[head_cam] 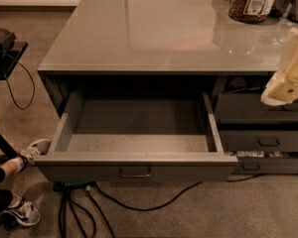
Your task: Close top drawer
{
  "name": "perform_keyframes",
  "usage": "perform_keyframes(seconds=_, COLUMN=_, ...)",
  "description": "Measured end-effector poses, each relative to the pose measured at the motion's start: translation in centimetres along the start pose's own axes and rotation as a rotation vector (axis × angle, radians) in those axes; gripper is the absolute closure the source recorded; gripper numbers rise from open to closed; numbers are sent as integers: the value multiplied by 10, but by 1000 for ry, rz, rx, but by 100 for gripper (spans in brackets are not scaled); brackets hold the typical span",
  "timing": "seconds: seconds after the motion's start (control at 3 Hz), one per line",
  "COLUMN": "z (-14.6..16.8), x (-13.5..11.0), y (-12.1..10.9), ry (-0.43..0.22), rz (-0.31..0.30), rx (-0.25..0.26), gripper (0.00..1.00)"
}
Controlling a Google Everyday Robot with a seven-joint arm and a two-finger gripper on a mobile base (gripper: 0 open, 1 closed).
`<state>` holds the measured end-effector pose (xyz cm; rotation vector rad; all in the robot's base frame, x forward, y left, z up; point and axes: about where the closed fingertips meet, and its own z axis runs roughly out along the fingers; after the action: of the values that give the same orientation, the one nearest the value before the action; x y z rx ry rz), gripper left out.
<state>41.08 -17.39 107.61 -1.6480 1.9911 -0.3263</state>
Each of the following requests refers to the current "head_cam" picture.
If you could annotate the white sneaker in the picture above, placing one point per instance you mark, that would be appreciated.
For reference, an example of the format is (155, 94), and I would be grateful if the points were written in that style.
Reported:
(37, 148)
(25, 213)

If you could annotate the grey counter cabinet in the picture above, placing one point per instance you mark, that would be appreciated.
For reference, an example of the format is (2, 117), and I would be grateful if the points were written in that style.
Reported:
(191, 37)

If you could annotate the grey top drawer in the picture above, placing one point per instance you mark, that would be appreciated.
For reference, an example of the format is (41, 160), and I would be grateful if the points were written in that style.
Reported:
(137, 140)

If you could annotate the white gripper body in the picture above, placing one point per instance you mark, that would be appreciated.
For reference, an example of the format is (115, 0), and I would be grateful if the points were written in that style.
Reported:
(290, 78)

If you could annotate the jar of nuts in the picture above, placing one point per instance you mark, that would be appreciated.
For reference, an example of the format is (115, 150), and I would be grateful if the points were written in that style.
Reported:
(250, 11)

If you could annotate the black device on stand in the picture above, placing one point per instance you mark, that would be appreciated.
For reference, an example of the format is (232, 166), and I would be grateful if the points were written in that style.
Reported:
(7, 40)

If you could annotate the white sneaker upper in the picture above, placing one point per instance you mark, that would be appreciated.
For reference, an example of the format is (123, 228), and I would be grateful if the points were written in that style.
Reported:
(37, 148)

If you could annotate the right bottom drawer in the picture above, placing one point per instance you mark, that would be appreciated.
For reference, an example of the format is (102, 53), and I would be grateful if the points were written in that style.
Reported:
(267, 166)

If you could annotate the dark glass container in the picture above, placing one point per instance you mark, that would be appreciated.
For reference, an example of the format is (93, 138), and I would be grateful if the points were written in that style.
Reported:
(282, 0)

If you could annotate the white sneaker lower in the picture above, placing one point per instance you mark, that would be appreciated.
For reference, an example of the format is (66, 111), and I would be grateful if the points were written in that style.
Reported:
(25, 213)

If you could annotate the right top drawer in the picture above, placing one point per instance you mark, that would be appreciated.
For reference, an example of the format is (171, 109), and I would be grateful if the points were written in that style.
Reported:
(246, 108)

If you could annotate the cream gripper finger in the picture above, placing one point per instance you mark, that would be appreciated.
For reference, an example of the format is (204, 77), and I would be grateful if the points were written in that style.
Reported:
(280, 90)

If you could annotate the blue power box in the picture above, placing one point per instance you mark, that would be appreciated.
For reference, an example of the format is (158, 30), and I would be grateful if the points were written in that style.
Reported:
(77, 184)

